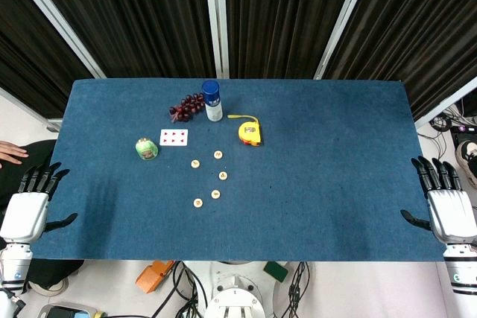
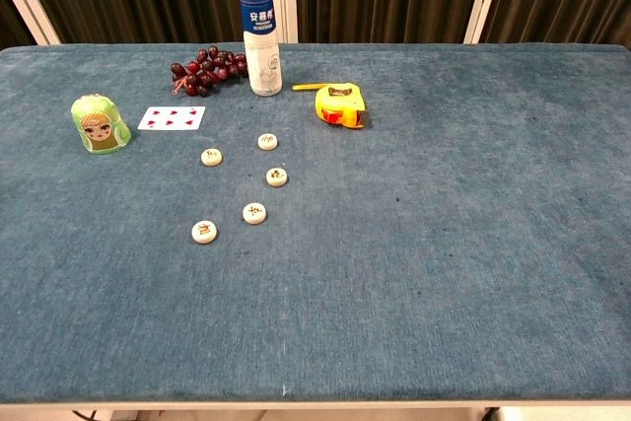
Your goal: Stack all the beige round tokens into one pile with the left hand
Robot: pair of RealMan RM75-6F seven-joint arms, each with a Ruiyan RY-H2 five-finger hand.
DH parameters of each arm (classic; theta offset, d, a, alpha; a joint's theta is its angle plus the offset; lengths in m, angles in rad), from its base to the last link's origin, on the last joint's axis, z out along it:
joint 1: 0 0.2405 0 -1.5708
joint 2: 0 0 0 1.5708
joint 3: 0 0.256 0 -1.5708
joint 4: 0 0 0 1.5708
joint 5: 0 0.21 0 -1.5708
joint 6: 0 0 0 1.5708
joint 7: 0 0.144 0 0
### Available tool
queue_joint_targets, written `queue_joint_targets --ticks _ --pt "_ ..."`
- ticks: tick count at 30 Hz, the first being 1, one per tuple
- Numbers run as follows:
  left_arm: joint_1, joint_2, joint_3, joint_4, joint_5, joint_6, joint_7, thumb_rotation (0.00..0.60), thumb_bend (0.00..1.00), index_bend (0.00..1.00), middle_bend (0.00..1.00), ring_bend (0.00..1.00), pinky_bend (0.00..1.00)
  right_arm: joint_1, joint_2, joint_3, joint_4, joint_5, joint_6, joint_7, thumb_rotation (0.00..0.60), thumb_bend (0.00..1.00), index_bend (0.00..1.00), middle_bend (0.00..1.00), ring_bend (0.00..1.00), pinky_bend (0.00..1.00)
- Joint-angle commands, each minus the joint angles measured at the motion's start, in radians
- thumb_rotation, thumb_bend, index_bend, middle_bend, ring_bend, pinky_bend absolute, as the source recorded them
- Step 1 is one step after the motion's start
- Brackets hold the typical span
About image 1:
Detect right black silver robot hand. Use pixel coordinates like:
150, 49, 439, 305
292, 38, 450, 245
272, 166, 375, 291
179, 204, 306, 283
400, 156, 477, 245

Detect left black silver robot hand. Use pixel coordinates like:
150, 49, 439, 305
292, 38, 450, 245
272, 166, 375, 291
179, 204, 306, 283
0, 162, 78, 244

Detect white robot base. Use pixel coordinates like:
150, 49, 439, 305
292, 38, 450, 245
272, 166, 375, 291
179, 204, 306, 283
203, 261, 279, 318

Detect bare person hand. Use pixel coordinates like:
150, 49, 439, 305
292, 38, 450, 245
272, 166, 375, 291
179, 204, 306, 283
0, 141, 30, 168

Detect black white sneaker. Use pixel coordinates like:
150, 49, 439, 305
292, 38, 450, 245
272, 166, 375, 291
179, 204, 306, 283
455, 140, 477, 181

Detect person black trousers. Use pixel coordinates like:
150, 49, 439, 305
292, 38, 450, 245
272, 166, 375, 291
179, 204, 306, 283
0, 139, 86, 291

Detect white shoe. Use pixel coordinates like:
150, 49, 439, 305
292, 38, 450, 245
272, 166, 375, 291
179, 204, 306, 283
28, 276, 70, 299

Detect grey flat device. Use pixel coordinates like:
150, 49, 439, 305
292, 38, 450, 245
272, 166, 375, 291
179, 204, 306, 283
37, 302, 98, 318

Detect green matryoshka doll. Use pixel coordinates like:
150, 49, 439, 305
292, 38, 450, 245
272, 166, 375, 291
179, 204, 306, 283
134, 138, 159, 162

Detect orange plastic device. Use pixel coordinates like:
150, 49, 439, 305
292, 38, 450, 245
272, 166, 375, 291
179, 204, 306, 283
135, 260, 176, 295

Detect blue table cloth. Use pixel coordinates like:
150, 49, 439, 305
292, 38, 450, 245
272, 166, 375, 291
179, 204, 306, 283
28, 78, 446, 262

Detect black pleated curtain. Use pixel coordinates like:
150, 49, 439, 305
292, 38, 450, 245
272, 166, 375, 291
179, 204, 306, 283
223, 0, 361, 80
323, 0, 477, 121
0, 0, 94, 120
24, 0, 217, 80

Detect red diamonds playing card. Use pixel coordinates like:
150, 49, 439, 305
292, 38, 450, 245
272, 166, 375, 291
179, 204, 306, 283
159, 128, 189, 147

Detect green square block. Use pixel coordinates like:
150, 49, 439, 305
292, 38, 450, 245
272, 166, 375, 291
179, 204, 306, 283
262, 261, 290, 282

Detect dark red grape bunch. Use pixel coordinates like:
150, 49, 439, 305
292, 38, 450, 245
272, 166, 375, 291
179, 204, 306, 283
168, 93, 206, 124

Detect white bottle blue cap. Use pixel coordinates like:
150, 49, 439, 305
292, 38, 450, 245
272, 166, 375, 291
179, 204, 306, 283
201, 79, 224, 122

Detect yellow tape measure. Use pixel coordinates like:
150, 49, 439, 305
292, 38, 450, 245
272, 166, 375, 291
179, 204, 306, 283
227, 114, 264, 147

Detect floor cable bundle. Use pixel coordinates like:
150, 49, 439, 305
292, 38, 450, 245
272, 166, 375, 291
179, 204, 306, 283
430, 104, 467, 133

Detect white frame post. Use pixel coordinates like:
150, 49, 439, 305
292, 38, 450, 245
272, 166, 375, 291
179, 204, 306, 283
413, 75, 477, 129
0, 86, 63, 131
203, 0, 230, 80
1, 0, 107, 80
314, 0, 377, 80

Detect black floor cables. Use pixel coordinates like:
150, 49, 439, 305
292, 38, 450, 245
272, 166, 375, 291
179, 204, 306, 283
169, 261, 204, 318
281, 261, 318, 318

